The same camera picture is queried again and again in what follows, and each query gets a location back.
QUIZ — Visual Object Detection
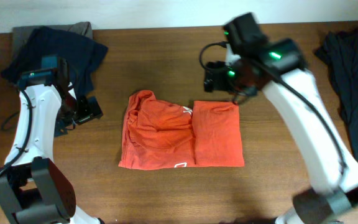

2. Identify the navy garment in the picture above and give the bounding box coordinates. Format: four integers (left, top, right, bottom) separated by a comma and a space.
1, 26, 109, 97

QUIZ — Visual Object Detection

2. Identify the red soccer t-shirt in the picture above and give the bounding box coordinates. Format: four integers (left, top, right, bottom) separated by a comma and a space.
119, 90, 245, 170

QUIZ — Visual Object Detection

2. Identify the grey garment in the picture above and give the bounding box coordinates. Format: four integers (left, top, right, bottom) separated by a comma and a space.
11, 22, 93, 60

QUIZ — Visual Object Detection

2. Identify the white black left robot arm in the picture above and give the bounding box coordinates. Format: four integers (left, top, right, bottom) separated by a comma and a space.
0, 68, 102, 223

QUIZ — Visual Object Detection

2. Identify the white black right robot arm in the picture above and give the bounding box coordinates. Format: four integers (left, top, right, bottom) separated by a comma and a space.
203, 39, 358, 223

